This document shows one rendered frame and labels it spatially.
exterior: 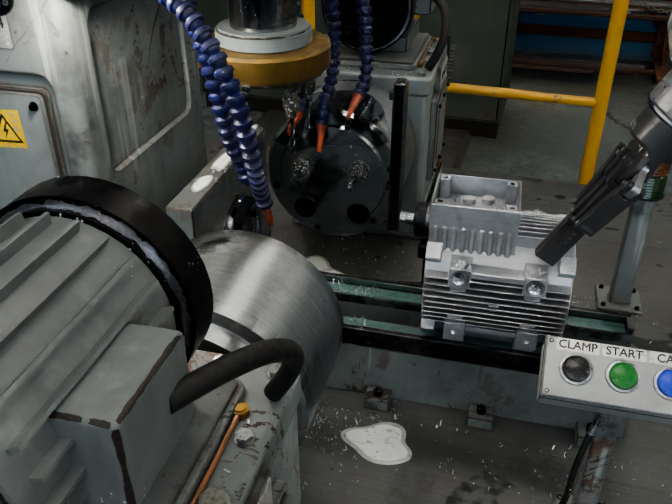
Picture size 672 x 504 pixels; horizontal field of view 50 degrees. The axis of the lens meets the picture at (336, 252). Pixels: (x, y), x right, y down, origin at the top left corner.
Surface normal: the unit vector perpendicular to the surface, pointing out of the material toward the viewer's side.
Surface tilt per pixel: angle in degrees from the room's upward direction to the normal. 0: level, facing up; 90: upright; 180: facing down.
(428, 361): 90
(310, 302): 55
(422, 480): 0
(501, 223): 90
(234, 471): 0
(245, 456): 0
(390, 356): 90
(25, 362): 40
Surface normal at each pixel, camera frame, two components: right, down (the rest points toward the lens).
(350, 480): 0.00, -0.85
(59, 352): 0.73, -0.46
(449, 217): -0.22, 0.51
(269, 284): 0.46, -0.69
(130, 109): 0.97, 0.13
